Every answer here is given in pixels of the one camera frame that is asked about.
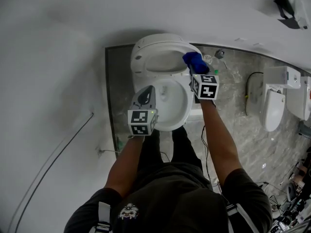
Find white toilet unit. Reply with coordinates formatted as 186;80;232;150
286;76;311;121

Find black hose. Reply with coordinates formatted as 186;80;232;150
244;71;264;117

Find white toilet seat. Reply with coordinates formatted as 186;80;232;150
130;41;203;75

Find white toilet bowl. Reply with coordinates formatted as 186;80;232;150
132;71;195;133

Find person's left forearm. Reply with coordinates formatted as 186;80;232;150
104;134;147;199

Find white harness strap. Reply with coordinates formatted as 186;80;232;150
89;201;113;233
225;203;259;233

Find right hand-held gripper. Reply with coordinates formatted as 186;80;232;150
188;66;220;104

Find black wall cable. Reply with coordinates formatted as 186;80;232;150
6;111;95;233

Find white toilet lid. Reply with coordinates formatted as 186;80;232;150
135;33;188;49

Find tangle of cables and equipment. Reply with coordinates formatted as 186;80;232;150
267;146;311;233

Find person's right forearm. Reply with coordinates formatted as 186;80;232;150
200;98;244;188

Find white toilet with closed lid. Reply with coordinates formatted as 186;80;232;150
261;83;286;133

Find blue cloth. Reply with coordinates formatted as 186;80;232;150
182;51;210;76

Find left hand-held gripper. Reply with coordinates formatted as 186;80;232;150
127;85;160;137

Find person's black trousers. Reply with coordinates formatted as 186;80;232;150
136;126;204;179

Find thin black floor cable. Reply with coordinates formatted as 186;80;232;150
200;124;221;188

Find person's dark shirt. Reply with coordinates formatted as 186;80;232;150
63;161;273;233

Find white toilet tank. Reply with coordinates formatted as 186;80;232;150
263;65;302;90

